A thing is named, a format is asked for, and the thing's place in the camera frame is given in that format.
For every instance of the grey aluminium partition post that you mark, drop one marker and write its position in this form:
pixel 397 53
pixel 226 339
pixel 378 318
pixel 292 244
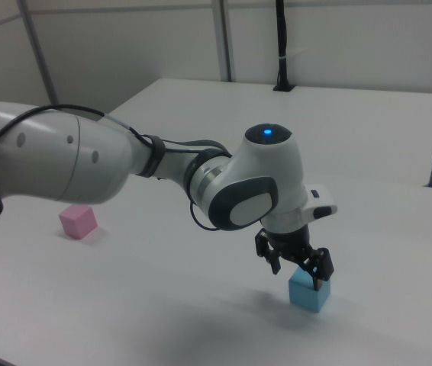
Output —
pixel 38 53
pixel 225 38

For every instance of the white side table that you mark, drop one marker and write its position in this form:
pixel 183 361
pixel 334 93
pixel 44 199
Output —
pixel 315 126

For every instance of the pink cube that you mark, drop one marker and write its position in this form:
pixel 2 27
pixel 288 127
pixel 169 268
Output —
pixel 78 225

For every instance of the black camera pole with base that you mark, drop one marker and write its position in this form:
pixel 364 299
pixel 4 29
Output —
pixel 282 38

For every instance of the blue cube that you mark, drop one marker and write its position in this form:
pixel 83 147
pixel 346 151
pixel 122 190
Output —
pixel 307 295

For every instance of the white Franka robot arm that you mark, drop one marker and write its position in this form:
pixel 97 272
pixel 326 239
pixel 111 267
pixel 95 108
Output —
pixel 48 160

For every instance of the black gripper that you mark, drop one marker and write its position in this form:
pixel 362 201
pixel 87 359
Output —
pixel 290 244

